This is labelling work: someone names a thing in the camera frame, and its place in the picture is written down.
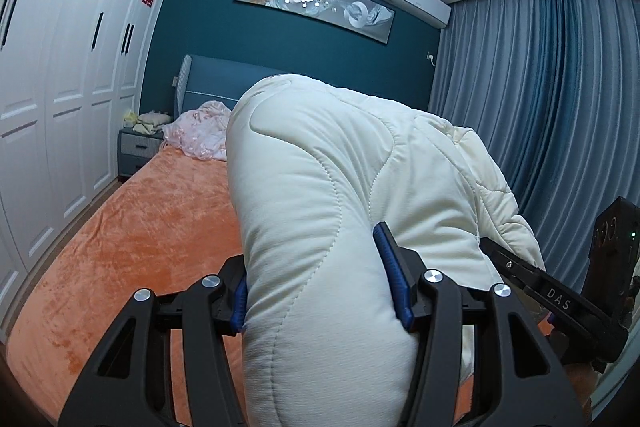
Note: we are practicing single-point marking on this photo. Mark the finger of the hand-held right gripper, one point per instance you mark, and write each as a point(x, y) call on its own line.
point(555, 297)

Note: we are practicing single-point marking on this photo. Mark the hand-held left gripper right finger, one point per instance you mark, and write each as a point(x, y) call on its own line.
point(392, 272)

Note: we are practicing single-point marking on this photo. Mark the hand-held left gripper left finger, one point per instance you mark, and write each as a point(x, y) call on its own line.
point(241, 302)

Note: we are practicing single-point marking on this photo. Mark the cream white quilted duvet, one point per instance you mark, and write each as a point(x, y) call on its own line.
point(310, 207)

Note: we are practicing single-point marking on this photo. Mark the orange bed blanket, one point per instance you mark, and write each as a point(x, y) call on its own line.
point(125, 232)

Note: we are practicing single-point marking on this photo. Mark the grey-blue curtain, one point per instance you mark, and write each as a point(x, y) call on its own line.
point(540, 107)

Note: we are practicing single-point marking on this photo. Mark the pink lace quilt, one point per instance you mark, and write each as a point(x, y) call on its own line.
point(200, 132)

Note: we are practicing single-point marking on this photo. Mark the grey nightstand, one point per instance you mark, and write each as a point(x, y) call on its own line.
point(137, 149)

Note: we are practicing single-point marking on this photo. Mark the beige cloth bundle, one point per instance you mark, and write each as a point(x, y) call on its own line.
point(147, 122)

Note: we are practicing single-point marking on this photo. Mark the blue padded headboard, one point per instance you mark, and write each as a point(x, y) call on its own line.
point(215, 79)

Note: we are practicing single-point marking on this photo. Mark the white wardrobe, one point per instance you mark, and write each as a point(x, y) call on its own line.
point(65, 82)

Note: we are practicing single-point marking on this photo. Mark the white wall socket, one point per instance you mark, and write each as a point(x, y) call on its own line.
point(431, 58)

